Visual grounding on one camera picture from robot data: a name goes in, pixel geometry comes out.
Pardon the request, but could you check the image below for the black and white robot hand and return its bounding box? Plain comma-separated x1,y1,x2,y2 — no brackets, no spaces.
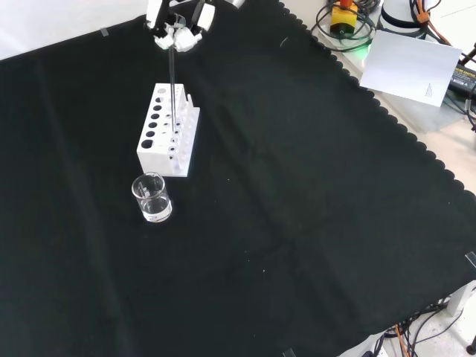
144,0,217,53

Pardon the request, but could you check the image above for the white test tube rack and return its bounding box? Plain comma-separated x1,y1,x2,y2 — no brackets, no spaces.
136,83,202,180

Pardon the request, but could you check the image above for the small clear glass beaker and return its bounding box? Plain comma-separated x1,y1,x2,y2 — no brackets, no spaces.
131,171,173,224

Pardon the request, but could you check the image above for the yellow stop button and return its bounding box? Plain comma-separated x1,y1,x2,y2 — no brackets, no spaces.
329,0,360,36

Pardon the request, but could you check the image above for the black bench cloth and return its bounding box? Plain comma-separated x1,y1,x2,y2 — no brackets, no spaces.
0,0,476,357

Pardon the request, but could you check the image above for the pale board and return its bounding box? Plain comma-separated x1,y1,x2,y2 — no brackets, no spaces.
359,30,463,109

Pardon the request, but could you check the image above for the black power adapter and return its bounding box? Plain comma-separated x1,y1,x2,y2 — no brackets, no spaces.
446,60,476,94

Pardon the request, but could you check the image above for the white table leg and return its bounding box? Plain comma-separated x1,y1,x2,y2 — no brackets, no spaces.
447,281,476,318

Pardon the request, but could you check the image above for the black coiled cable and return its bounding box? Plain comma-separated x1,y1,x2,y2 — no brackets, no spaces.
311,0,377,52

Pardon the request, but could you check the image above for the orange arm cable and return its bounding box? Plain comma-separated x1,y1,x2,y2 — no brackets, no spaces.
408,0,454,46

